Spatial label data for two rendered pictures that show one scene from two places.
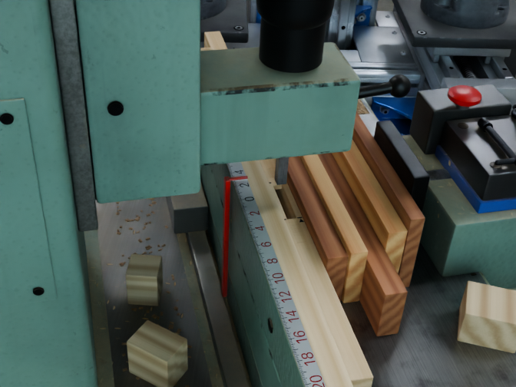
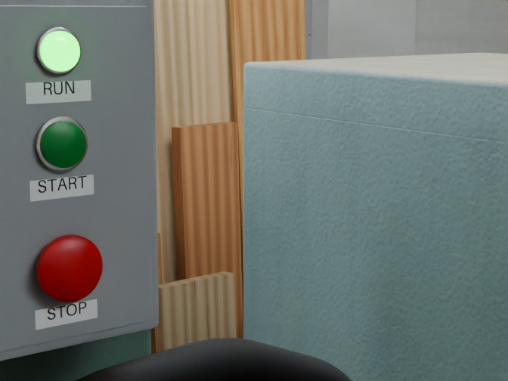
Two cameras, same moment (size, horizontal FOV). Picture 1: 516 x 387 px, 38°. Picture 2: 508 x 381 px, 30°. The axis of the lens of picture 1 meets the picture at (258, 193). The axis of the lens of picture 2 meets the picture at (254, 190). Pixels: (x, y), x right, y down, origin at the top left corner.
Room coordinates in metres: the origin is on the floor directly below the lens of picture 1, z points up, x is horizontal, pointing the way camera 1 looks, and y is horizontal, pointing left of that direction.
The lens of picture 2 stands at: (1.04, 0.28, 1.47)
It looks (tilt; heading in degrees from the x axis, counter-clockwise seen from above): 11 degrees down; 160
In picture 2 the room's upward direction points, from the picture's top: straight up
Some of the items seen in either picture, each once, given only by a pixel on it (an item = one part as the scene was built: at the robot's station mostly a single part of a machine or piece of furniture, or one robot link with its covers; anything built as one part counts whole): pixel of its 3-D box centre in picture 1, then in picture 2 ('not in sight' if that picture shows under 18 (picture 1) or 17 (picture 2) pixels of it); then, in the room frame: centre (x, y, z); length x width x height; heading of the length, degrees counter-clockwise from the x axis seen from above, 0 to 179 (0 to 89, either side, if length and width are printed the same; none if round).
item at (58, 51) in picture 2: not in sight; (60, 51); (0.63, 0.34, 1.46); 0.02 x 0.01 x 0.02; 106
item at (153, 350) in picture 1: (157, 355); not in sight; (0.45, 0.08, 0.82); 0.04 x 0.03 x 0.04; 62
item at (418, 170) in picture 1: (424, 184); not in sight; (0.56, -0.15, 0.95); 0.09 x 0.07 x 0.09; 16
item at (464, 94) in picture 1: (464, 95); not in sight; (0.60, -0.18, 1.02); 0.03 x 0.03 x 0.01
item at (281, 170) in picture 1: (282, 159); not in sight; (0.55, -0.02, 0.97); 0.01 x 0.01 x 0.05; 16
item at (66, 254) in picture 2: not in sight; (69, 268); (0.63, 0.34, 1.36); 0.03 x 0.01 x 0.03; 106
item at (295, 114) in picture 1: (262, 108); not in sight; (0.55, 0.00, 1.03); 0.14 x 0.07 x 0.09; 106
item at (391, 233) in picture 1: (361, 206); not in sight; (0.54, -0.09, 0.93); 0.15 x 0.02 x 0.07; 16
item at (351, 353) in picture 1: (263, 171); not in sight; (0.60, 0.00, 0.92); 0.55 x 0.02 x 0.04; 16
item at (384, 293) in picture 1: (345, 222); not in sight; (0.53, -0.08, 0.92); 0.23 x 0.02 x 0.05; 16
